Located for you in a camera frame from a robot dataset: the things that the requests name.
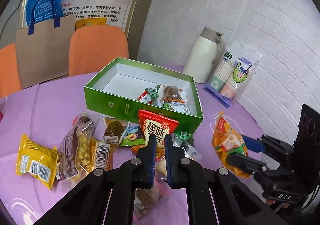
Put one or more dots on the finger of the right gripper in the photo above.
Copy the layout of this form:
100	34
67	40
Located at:
255	145
245	163

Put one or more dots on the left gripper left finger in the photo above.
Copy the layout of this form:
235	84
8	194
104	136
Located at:
106	197

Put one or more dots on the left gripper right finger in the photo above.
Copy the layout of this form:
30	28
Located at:
214	196

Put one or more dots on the orange vegetable snack packet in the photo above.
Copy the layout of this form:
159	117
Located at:
227	140

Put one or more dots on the pink cracker packet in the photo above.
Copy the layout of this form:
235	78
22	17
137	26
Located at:
147	199

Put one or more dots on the orange clear snack bag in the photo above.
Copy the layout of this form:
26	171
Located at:
101	155

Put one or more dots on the brown clear snack bag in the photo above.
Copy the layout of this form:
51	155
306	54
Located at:
74	153

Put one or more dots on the red snack packet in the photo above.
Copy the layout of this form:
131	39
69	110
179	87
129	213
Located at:
156	124

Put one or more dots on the brown clear small packet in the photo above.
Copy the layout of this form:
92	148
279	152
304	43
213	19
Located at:
172	94

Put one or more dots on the white illustrated snack packet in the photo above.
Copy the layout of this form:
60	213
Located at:
175	106

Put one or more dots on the green pea snack packet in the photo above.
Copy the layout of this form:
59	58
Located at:
150	95

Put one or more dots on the green plum snack packet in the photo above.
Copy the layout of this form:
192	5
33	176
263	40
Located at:
132	137

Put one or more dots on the brown pickle snack packet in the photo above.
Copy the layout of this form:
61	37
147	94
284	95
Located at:
115	130

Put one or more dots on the yellow snack bag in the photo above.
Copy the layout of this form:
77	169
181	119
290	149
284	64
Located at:
37	160

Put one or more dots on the paper cups pack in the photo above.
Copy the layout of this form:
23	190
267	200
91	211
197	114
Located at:
233	73

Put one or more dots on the purple tablecloth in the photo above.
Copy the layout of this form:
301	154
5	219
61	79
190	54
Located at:
45	113

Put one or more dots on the white thermos jug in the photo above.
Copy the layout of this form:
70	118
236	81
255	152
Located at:
203	55

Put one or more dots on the green open box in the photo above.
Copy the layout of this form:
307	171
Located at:
124	86

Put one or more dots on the left orange chair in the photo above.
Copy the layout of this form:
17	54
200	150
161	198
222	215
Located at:
9	76

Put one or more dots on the orange chair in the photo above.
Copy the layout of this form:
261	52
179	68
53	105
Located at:
9	76
95	46

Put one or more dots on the right orange chair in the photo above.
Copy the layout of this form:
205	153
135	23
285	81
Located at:
95	46

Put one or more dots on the brown cardboard sheet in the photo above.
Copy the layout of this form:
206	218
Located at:
42	50

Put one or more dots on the white text poster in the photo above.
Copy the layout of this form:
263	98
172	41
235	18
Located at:
116	12

